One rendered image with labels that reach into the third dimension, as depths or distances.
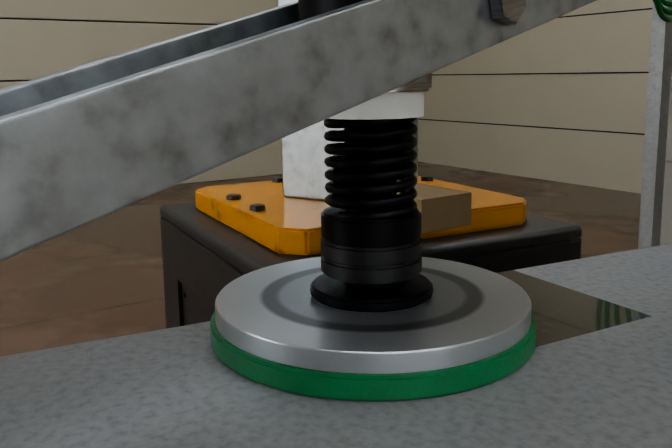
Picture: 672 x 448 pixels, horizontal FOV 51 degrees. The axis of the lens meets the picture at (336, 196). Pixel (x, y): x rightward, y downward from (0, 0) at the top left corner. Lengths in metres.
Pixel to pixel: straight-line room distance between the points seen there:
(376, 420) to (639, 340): 0.21
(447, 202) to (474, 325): 0.60
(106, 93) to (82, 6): 6.28
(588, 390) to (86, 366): 0.30
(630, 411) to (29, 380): 0.34
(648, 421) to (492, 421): 0.08
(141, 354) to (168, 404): 0.08
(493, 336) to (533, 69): 6.61
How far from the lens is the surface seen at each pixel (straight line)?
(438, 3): 0.42
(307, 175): 1.27
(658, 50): 3.11
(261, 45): 0.34
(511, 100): 7.18
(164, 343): 0.49
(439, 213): 1.01
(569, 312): 0.55
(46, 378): 0.46
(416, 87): 0.44
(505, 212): 1.24
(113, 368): 0.46
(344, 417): 0.38
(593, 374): 0.45
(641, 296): 0.61
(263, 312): 0.45
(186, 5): 6.87
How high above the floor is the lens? 1.00
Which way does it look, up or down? 10 degrees down
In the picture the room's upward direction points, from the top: 1 degrees counter-clockwise
